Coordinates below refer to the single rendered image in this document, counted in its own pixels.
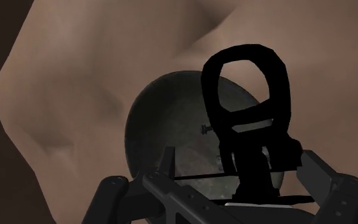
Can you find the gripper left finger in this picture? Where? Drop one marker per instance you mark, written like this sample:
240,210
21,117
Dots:
169,194

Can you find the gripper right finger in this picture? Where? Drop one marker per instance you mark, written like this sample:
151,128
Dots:
346,198

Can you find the dark grey mottled sphere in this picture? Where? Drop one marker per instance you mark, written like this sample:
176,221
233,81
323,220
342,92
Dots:
166,118

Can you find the black looped stand object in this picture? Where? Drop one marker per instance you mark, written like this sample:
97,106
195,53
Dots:
248,155

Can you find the beige sofa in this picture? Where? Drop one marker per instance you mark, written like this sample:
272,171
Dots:
73,62

